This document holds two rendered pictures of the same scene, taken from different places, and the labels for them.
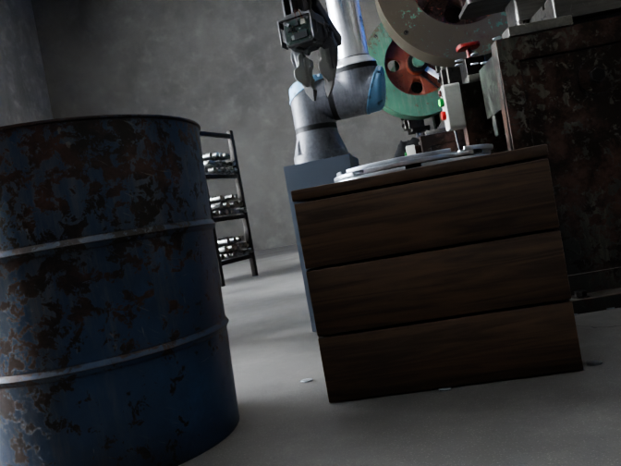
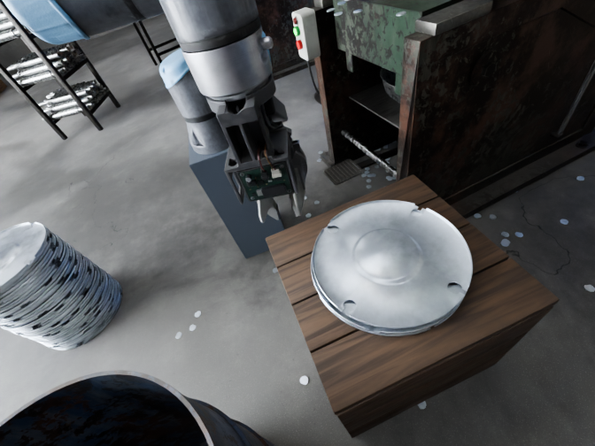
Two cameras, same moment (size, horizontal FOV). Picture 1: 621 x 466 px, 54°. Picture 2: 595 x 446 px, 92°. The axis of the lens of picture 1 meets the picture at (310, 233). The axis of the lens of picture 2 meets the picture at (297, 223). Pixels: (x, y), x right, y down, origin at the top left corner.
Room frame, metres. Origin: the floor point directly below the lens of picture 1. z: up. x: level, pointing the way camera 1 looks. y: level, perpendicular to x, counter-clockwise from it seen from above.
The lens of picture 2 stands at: (0.89, 0.01, 0.85)
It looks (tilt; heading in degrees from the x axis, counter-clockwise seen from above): 47 degrees down; 344
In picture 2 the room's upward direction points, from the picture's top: 18 degrees counter-clockwise
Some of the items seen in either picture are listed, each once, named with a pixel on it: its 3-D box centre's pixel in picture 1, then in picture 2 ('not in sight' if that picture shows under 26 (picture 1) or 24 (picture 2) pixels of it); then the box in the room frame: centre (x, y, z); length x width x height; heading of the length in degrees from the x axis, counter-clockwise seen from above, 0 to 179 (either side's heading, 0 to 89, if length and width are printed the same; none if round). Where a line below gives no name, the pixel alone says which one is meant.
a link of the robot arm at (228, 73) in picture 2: not in sight; (234, 62); (1.19, -0.06, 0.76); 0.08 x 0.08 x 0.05
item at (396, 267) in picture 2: (413, 162); (386, 254); (1.14, -0.21, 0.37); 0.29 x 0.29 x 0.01
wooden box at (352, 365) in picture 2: (427, 265); (382, 302); (1.14, -0.20, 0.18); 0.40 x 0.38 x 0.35; 82
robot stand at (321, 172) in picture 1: (335, 241); (243, 194); (1.70, -0.07, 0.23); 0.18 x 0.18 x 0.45; 78
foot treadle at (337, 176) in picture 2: not in sight; (395, 150); (1.61, -0.66, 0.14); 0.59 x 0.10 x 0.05; 85
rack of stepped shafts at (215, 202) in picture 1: (202, 209); (44, 63); (3.83, 0.64, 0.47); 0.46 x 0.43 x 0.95; 65
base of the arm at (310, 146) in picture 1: (319, 144); (210, 123); (1.70, -0.07, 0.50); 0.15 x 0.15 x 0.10
